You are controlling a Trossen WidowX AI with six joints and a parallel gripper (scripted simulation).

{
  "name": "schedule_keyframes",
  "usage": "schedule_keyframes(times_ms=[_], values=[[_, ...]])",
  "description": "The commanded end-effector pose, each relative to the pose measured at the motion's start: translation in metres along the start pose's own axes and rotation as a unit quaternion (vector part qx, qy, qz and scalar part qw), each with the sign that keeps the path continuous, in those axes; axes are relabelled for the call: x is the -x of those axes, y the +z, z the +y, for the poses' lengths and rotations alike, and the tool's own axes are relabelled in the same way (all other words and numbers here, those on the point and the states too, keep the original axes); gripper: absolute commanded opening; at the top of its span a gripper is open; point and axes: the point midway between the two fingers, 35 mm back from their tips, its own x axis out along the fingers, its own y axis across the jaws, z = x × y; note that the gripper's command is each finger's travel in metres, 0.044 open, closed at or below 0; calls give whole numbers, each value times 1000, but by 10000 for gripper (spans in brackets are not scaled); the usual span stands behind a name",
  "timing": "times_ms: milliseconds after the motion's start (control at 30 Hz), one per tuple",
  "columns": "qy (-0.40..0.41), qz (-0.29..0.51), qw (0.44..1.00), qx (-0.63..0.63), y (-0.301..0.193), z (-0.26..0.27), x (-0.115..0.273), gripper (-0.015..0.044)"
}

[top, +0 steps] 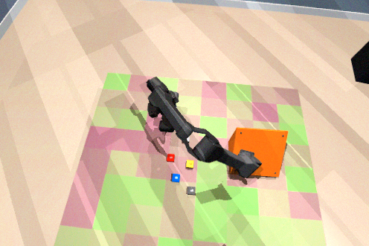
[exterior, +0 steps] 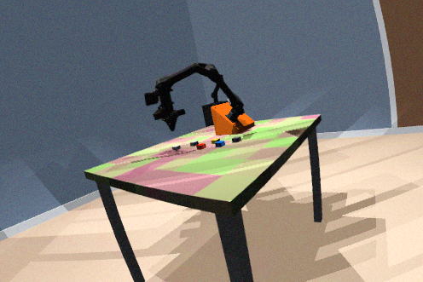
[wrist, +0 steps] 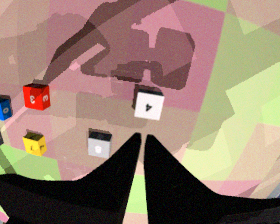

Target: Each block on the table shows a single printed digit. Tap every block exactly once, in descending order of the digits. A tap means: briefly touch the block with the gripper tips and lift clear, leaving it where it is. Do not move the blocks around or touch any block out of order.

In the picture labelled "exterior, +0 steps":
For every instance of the blue block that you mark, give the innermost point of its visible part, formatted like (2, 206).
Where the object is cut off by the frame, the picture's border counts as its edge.
(220, 144)

